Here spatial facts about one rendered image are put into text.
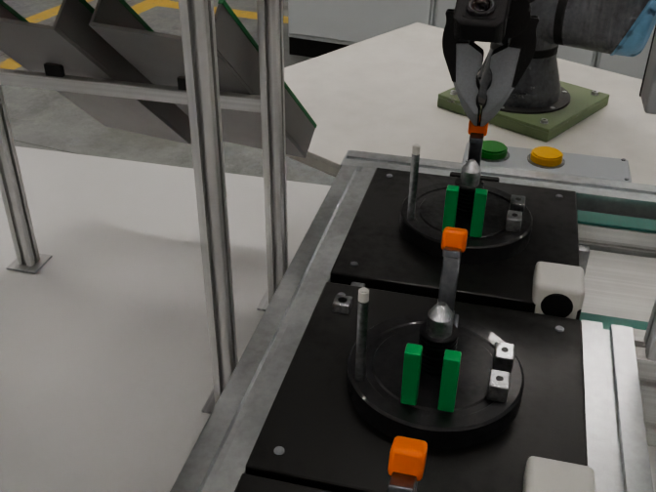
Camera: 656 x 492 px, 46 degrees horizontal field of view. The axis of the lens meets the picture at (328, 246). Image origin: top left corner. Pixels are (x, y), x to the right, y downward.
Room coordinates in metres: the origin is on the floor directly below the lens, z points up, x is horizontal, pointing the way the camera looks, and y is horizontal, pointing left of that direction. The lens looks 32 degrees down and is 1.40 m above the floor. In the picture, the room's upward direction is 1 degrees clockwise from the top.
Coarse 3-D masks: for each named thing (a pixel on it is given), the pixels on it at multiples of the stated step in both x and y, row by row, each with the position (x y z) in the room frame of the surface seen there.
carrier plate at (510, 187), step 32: (384, 192) 0.80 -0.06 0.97; (512, 192) 0.80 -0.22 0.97; (544, 192) 0.80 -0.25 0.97; (352, 224) 0.73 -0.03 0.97; (384, 224) 0.73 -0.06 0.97; (544, 224) 0.73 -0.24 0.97; (576, 224) 0.73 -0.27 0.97; (352, 256) 0.66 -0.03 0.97; (384, 256) 0.66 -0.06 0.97; (416, 256) 0.67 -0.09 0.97; (544, 256) 0.67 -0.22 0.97; (576, 256) 0.67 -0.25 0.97; (384, 288) 0.62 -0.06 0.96; (416, 288) 0.61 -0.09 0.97; (480, 288) 0.61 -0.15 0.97; (512, 288) 0.61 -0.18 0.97
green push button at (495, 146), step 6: (486, 144) 0.93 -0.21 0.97; (492, 144) 0.93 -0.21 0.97; (498, 144) 0.93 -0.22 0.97; (504, 144) 0.93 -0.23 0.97; (486, 150) 0.91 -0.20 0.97; (492, 150) 0.91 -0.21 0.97; (498, 150) 0.91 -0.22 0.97; (504, 150) 0.92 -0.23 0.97; (486, 156) 0.91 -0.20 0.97; (492, 156) 0.91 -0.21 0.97; (498, 156) 0.91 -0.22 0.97; (504, 156) 0.91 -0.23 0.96
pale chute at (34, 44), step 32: (0, 0) 0.82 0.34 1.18; (64, 0) 0.73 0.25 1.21; (0, 32) 0.76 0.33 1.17; (32, 32) 0.73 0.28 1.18; (64, 32) 0.72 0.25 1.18; (96, 32) 0.76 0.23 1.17; (32, 64) 0.82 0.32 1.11; (64, 64) 0.78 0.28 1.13; (96, 64) 0.75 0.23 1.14; (128, 64) 0.80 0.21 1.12; (64, 96) 0.88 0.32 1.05; (96, 96) 0.84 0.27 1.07; (128, 128) 0.91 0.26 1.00; (160, 128) 0.87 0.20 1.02
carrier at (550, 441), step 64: (320, 320) 0.56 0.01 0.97; (384, 320) 0.56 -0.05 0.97; (448, 320) 0.47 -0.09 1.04; (512, 320) 0.56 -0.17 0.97; (576, 320) 0.56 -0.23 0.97; (320, 384) 0.47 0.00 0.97; (384, 384) 0.45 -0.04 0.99; (448, 384) 0.42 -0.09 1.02; (512, 384) 0.45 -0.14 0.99; (576, 384) 0.48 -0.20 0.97; (256, 448) 0.40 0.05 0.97; (320, 448) 0.40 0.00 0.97; (384, 448) 0.40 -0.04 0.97; (448, 448) 0.41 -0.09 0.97; (512, 448) 0.41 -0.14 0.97; (576, 448) 0.41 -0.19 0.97
